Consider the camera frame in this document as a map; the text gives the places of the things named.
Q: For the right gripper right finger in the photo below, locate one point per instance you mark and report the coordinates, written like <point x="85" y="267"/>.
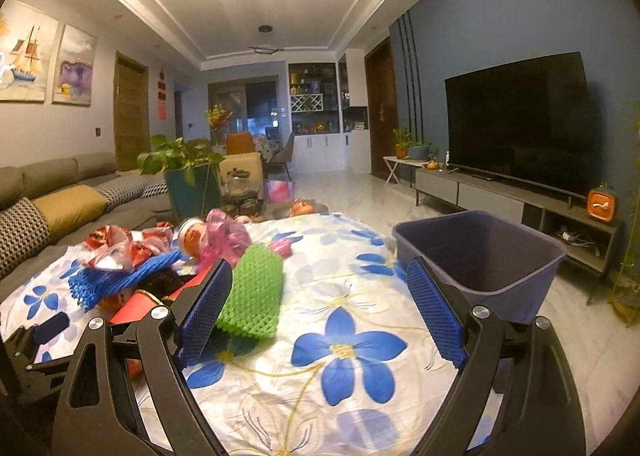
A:
<point x="539" y="413"/>

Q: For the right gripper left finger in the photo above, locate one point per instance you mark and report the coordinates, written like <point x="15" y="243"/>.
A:
<point x="98" y="413"/>

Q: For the red paper cup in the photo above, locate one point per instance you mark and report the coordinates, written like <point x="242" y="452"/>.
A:
<point x="136" y="307"/>

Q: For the green foam net sleeve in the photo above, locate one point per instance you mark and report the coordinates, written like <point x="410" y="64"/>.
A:
<point x="252" y="309"/>

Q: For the purple plastic trash bin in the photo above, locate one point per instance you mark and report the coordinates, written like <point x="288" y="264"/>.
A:
<point x="504" y="266"/>

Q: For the blue foam net sleeve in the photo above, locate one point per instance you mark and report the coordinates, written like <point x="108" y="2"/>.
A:
<point x="90" y="285"/>

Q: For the black plastic bag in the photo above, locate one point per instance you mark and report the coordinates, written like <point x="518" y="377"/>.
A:
<point x="162" y="283"/>

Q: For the red white plastic bag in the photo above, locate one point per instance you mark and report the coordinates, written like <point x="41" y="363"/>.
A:
<point x="113" y="248"/>

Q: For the houndstooth cushion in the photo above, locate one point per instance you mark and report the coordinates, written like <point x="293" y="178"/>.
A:
<point x="121" y="190"/>
<point x="24" y="233"/>

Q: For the floral white blue tablecloth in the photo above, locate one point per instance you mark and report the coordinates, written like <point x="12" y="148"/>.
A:
<point x="352" y="369"/>

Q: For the yellow cushion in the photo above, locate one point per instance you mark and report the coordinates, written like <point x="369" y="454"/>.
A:
<point x="67" y="210"/>

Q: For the grey tv cabinet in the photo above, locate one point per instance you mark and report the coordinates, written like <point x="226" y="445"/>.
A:
<point x="595" y="246"/>

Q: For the pink plastic bag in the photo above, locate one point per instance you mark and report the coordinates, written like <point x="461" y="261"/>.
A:
<point x="223" y="239"/>

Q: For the grey sectional sofa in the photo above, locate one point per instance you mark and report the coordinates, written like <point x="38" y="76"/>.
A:
<point x="45" y="177"/>

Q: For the teal plant pot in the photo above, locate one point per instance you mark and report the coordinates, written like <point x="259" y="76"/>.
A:
<point x="195" y="196"/>

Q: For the orange retro speaker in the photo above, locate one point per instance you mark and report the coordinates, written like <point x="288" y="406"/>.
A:
<point x="602" y="204"/>

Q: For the dark coffee table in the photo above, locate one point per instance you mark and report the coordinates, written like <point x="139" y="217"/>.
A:
<point x="252" y="210"/>

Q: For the glass jar with lid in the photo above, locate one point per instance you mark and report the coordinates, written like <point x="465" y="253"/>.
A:
<point x="238" y="183"/>

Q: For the green potted plant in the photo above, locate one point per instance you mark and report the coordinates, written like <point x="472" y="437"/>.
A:
<point x="179" y="155"/>

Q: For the pink gift bag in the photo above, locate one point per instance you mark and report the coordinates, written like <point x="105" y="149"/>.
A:
<point x="279" y="191"/>

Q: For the small plant blue pot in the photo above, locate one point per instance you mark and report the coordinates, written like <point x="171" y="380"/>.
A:
<point x="420" y="150"/>

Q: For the small white side table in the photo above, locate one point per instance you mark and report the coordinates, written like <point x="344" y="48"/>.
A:
<point x="396" y="166"/>

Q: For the large black television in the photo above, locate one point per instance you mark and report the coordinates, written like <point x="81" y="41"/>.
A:
<point x="532" y="121"/>

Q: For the orange dining chair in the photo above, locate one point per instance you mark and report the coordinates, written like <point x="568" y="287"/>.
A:
<point x="239" y="143"/>

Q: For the small plant orange pot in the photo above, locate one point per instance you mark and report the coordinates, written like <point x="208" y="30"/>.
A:
<point x="403" y="140"/>

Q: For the yellow flower bouquet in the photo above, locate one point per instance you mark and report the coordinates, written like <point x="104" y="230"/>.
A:
<point x="218" y="117"/>

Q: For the purple abstract painting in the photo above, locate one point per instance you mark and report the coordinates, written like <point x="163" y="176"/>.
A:
<point x="74" y="67"/>

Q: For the brown wooden door left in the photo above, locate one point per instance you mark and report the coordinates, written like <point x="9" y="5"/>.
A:
<point x="130" y="111"/>

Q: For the dark wooden door right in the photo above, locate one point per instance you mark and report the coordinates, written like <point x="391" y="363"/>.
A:
<point x="383" y="112"/>

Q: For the white display cabinet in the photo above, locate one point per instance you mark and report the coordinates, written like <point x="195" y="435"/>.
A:
<point x="329" y="111"/>

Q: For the sailing ship painting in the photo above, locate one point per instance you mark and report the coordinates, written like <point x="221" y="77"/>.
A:
<point x="27" y="42"/>

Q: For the red wall decoration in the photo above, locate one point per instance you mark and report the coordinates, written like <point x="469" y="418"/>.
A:
<point x="161" y="96"/>

